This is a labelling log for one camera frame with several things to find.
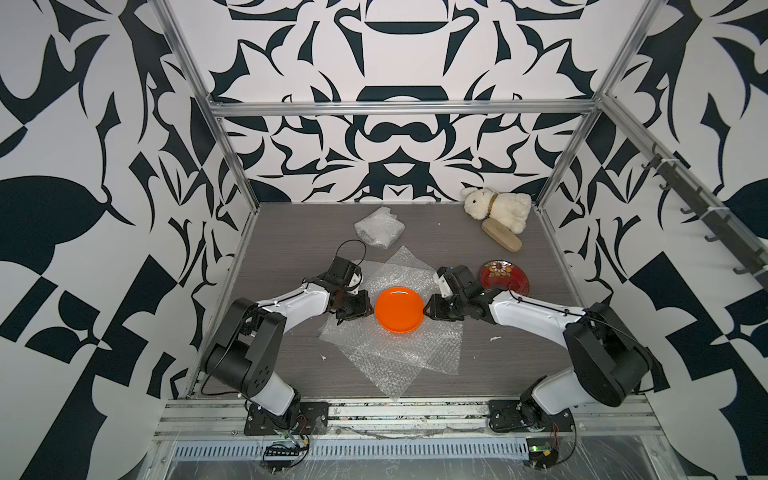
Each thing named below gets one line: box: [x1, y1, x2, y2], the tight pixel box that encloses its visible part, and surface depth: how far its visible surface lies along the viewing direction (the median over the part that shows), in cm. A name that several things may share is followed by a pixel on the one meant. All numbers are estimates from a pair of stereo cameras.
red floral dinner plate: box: [480, 260, 530, 296], surface depth 103 cm
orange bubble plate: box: [375, 286, 425, 334], surface depth 92 cm
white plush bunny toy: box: [461, 187, 532, 234], surface depth 113 cm
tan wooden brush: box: [481, 218, 523, 253], surface depth 110 cm
